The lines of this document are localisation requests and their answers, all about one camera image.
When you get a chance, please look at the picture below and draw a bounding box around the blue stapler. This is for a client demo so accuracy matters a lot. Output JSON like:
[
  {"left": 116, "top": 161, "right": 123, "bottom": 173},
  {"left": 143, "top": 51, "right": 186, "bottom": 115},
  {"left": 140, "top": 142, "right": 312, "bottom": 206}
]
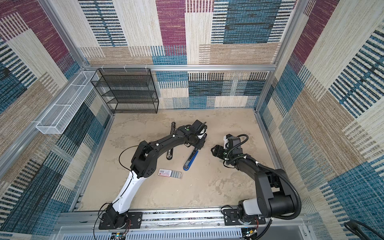
[{"left": 183, "top": 148, "right": 199, "bottom": 171}]

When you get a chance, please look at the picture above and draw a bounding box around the red white staple box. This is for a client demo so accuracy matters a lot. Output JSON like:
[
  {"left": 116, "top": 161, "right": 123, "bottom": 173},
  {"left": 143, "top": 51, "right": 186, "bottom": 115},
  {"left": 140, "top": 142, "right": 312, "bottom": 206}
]
[{"left": 158, "top": 169, "right": 173, "bottom": 177}]

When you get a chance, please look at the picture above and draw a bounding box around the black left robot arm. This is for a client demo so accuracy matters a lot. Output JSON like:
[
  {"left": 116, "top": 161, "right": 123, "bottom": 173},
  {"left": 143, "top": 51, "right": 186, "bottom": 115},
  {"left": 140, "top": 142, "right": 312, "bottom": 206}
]
[{"left": 98, "top": 120, "right": 208, "bottom": 230}]

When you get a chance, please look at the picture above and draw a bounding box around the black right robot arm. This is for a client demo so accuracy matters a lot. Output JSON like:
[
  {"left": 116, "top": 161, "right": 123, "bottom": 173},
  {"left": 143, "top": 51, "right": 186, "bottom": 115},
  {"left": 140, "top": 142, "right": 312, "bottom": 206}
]
[{"left": 211, "top": 134, "right": 302, "bottom": 224}]

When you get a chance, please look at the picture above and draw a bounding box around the black mesh shelf rack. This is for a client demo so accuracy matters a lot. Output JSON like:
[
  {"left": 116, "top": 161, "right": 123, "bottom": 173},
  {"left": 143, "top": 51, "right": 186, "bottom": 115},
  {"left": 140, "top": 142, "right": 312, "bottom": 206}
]
[{"left": 91, "top": 68, "right": 159, "bottom": 114}]

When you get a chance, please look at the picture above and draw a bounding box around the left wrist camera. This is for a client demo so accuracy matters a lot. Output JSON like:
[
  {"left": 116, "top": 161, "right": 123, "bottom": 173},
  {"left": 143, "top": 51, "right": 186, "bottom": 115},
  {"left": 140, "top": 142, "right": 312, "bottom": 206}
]
[{"left": 197, "top": 122, "right": 207, "bottom": 136}]

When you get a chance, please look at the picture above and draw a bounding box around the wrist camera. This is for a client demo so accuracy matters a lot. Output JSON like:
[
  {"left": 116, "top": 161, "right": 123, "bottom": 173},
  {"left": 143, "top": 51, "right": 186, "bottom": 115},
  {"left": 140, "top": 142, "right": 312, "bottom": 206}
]
[
  {"left": 197, "top": 122, "right": 207, "bottom": 136},
  {"left": 224, "top": 134, "right": 232, "bottom": 149}
]

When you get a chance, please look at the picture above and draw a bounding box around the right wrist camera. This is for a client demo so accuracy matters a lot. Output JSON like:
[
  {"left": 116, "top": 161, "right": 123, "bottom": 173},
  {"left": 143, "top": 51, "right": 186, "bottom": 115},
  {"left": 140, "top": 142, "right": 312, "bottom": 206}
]
[{"left": 224, "top": 134, "right": 232, "bottom": 149}]

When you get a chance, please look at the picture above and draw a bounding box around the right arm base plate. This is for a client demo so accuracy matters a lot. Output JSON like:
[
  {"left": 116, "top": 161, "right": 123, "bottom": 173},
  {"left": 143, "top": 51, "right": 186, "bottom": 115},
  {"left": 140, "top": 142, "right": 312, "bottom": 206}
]
[{"left": 221, "top": 207, "right": 267, "bottom": 226}]

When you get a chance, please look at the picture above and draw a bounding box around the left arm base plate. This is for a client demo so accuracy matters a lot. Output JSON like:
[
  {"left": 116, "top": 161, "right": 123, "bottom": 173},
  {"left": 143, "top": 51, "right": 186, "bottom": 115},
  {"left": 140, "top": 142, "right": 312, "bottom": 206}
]
[{"left": 98, "top": 212, "right": 143, "bottom": 230}]

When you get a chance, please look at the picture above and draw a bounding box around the white wire mesh basket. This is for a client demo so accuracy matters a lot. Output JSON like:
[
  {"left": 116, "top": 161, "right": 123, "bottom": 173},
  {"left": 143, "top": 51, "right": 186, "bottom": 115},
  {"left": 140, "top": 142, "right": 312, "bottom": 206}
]
[{"left": 36, "top": 71, "right": 95, "bottom": 135}]

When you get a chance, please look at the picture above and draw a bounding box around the aluminium front rail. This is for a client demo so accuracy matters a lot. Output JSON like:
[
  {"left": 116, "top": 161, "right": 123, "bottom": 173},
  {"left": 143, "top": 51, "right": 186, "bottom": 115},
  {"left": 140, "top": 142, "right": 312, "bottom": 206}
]
[{"left": 50, "top": 207, "right": 316, "bottom": 240}]

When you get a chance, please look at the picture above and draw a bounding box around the black cable bottom right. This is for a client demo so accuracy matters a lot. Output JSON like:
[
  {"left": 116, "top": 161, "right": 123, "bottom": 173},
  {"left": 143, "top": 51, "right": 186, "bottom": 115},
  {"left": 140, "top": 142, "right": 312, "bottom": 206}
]
[{"left": 343, "top": 219, "right": 384, "bottom": 240}]

